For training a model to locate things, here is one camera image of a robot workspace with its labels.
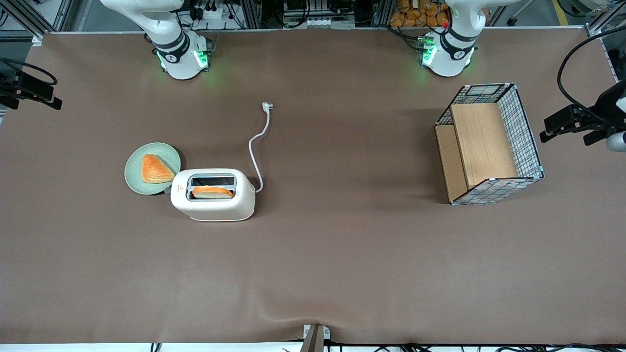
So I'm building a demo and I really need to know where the white two-slot toaster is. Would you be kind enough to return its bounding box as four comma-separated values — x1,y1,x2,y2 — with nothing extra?
166,168,256,222

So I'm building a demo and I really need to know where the brown table cloth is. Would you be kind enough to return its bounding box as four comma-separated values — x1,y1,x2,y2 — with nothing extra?
0,27,626,345

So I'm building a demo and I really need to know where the pale green round plate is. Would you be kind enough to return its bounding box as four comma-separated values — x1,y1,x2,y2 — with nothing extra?
124,142,181,196

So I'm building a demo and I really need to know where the toast slice in toaster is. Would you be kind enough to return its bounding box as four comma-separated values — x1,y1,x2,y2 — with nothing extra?
192,186,234,199

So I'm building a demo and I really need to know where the white toaster power cord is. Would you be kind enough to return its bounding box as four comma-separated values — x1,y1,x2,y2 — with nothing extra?
248,102,274,194

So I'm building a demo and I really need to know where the white terminal block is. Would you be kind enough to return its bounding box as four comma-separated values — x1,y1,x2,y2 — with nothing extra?
283,17,356,29

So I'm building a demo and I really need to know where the aluminium frame profile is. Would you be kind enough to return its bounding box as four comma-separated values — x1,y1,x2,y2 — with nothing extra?
584,0,626,38
0,0,74,41

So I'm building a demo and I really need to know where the white power strip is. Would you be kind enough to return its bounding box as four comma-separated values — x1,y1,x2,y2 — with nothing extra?
192,0,236,20

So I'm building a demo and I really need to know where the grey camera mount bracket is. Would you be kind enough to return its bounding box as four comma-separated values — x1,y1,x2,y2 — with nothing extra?
301,324,331,352

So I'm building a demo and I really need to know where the bag of orange buns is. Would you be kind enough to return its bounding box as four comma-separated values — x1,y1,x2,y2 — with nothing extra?
390,0,450,28

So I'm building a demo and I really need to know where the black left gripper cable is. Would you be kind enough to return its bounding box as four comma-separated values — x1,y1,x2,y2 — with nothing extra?
557,25,626,125

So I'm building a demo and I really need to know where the triangular golden pastry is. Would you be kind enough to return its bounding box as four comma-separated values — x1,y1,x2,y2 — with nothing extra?
141,154,176,184

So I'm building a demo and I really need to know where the wire basket with wooden panels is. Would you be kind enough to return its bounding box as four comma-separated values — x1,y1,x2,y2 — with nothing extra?
434,83,545,206

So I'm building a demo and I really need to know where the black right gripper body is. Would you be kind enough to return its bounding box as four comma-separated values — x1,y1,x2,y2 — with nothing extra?
0,76,21,98

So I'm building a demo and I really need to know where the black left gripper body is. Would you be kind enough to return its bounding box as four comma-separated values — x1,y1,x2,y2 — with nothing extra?
594,80,626,140

